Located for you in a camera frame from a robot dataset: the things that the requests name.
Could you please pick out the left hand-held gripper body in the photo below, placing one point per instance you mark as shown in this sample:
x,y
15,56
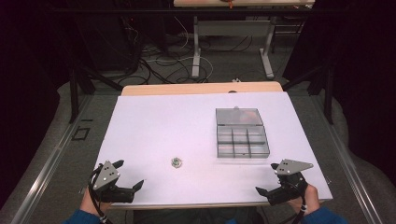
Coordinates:
x,y
106,179

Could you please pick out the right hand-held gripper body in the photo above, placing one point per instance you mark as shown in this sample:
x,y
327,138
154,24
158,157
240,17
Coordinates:
x,y
289,186

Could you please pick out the person's right hand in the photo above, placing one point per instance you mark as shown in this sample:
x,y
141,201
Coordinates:
x,y
309,199

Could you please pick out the person's left hand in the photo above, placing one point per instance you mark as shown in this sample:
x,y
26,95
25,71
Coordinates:
x,y
89,205

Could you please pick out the small round metal part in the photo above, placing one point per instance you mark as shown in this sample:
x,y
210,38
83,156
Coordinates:
x,y
176,162

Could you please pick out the clear plastic compartment box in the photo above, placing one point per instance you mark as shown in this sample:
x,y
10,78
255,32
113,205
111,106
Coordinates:
x,y
242,133

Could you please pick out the white table mat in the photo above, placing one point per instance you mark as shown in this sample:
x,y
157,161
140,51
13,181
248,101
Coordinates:
x,y
174,130

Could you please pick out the black metal stand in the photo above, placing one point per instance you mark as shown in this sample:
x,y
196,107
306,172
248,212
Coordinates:
x,y
323,87
77,90

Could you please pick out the wooden table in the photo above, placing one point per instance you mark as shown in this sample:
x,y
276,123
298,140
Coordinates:
x,y
199,88

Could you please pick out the white-legged background table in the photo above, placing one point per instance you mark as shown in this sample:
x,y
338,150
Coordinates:
x,y
230,28

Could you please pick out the black horizontal bar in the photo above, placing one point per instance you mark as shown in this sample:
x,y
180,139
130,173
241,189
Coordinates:
x,y
193,11

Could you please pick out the orange item on background table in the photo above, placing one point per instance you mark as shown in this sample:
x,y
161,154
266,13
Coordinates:
x,y
229,3

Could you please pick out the black floor socket frame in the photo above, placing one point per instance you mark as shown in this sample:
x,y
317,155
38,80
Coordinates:
x,y
81,133

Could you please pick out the aluminium rail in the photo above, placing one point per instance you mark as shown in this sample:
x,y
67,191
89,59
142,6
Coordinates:
x,y
345,161
46,169

